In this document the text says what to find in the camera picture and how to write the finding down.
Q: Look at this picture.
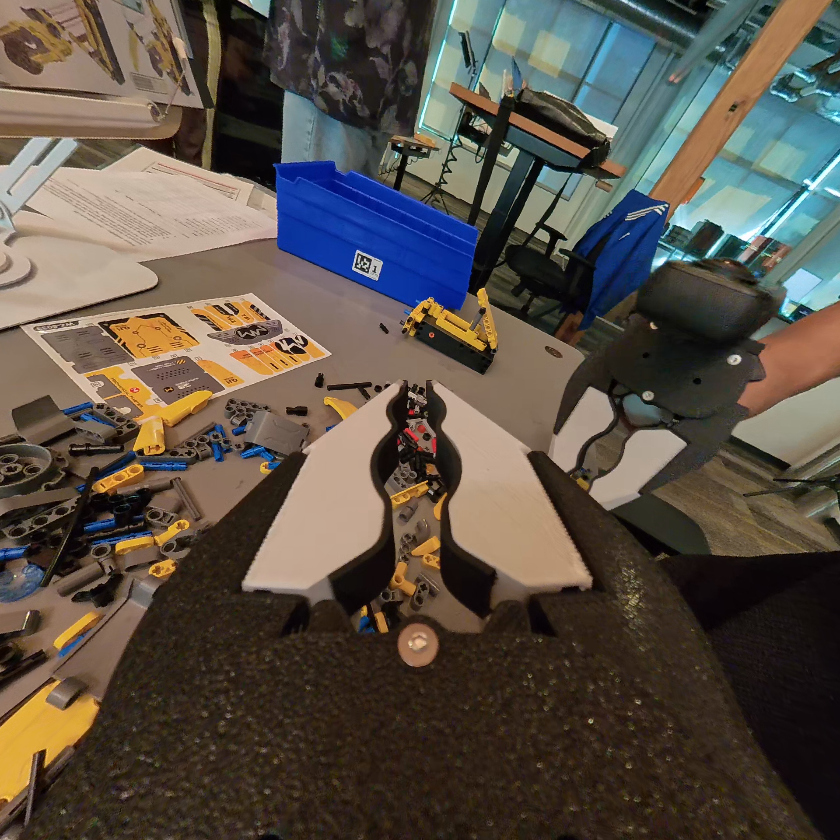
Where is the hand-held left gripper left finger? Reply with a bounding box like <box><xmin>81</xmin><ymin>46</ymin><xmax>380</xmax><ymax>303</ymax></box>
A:
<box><xmin>241</xmin><ymin>379</ymin><xmax>404</xmax><ymax>618</ymax></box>

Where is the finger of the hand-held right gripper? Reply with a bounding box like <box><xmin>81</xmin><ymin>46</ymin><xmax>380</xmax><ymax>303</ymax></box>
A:
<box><xmin>549</xmin><ymin>386</ymin><xmax>619</xmax><ymax>491</ymax></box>
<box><xmin>589</xmin><ymin>425</ymin><xmax>689</xmax><ymax>511</ymax></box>

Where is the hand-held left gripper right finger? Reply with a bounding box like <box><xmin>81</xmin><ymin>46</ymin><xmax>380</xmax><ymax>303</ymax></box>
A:
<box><xmin>425</xmin><ymin>379</ymin><xmax>595</xmax><ymax>619</ymax></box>

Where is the person's right forearm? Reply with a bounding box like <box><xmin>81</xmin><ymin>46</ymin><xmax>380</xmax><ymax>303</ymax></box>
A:
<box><xmin>738</xmin><ymin>305</ymin><xmax>840</xmax><ymax>417</ymax></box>

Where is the bookshelf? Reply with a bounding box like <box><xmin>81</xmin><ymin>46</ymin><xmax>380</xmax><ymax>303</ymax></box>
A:
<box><xmin>661</xmin><ymin>220</ymin><xmax>788</xmax><ymax>271</ymax></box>

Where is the blue jacket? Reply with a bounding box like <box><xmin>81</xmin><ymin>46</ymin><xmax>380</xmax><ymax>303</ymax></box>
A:
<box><xmin>576</xmin><ymin>190</ymin><xmax>672</xmax><ymax>333</ymax></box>

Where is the yellow black toy brick model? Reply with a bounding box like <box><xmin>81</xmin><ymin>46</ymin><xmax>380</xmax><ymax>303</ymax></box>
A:
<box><xmin>402</xmin><ymin>289</ymin><xmax>500</xmax><ymax>376</ymax></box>

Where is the black office chair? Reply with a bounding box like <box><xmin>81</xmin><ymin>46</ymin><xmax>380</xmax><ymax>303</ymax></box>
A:
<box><xmin>504</xmin><ymin>223</ymin><xmax>595</xmax><ymax>329</ymax></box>

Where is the pile of toy brick pieces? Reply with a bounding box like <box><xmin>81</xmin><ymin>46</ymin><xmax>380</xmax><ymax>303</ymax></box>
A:
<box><xmin>0</xmin><ymin>377</ymin><xmax>460</xmax><ymax>664</ymax></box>

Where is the toy sticker sheet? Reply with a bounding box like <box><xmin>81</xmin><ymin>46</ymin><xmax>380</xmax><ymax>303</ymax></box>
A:
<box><xmin>21</xmin><ymin>293</ymin><xmax>331</xmax><ymax>421</ymax></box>

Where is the black bag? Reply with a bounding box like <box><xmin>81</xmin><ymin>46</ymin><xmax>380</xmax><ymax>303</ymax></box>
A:
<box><xmin>512</xmin><ymin>88</ymin><xmax>613</xmax><ymax>166</ymax></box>

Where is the black tripod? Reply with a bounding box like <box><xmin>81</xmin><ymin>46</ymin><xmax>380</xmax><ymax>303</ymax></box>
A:
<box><xmin>420</xmin><ymin>141</ymin><xmax>462</xmax><ymax>212</ymax></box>

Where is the wooden standing desk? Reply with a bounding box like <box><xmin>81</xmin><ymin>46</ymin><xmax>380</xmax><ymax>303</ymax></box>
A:
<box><xmin>449</xmin><ymin>82</ymin><xmax>626</xmax><ymax>293</ymax></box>

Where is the blue plastic bin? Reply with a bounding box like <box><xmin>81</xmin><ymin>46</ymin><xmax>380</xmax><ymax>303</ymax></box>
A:
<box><xmin>274</xmin><ymin>162</ymin><xmax>480</xmax><ymax>309</ymax></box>

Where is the dark grey toy panel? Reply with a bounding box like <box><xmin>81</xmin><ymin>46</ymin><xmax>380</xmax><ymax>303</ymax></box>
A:
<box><xmin>12</xmin><ymin>395</ymin><xmax>74</xmax><ymax>445</ymax></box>

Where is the blue transparent toy dish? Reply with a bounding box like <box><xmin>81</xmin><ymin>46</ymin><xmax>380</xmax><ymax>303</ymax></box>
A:
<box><xmin>0</xmin><ymin>561</ymin><xmax>48</xmax><ymax>602</ymax></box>

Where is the printed paper sheet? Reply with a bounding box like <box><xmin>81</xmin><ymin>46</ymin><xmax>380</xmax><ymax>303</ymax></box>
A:
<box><xmin>105</xmin><ymin>147</ymin><xmax>255</xmax><ymax>206</ymax></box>
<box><xmin>26</xmin><ymin>167</ymin><xmax>280</xmax><ymax>263</ymax></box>

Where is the large yellow toy panel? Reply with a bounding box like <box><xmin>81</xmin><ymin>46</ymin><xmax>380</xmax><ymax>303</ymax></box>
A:
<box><xmin>0</xmin><ymin>676</ymin><xmax>101</xmax><ymax>829</ymax></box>

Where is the toy instruction booklet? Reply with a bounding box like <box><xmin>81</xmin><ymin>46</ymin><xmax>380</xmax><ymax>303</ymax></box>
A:
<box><xmin>0</xmin><ymin>0</ymin><xmax>206</xmax><ymax>110</ymax></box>

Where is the wooden post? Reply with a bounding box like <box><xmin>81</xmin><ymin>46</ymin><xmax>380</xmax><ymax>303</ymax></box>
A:
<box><xmin>650</xmin><ymin>0</ymin><xmax>836</xmax><ymax>206</ymax></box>

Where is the grey toy turntable ring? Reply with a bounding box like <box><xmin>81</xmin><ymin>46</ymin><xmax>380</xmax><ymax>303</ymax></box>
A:
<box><xmin>0</xmin><ymin>443</ymin><xmax>61</xmax><ymax>497</ymax></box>

